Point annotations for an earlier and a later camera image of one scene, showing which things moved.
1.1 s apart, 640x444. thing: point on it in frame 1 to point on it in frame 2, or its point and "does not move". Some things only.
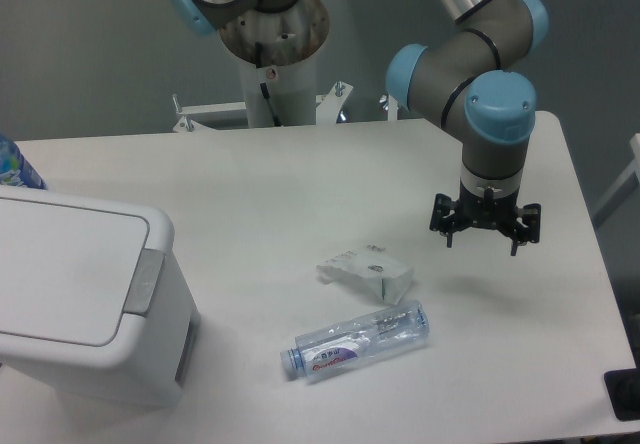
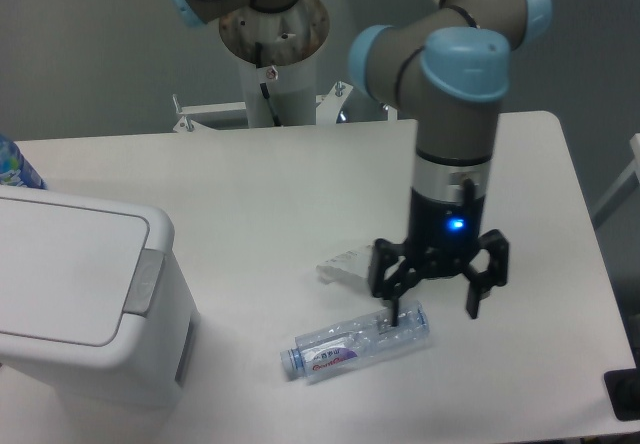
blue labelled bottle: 15,169 does not move
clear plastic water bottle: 336,347 does not move
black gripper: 487,212 to 443,237
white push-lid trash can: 90,299 does not move
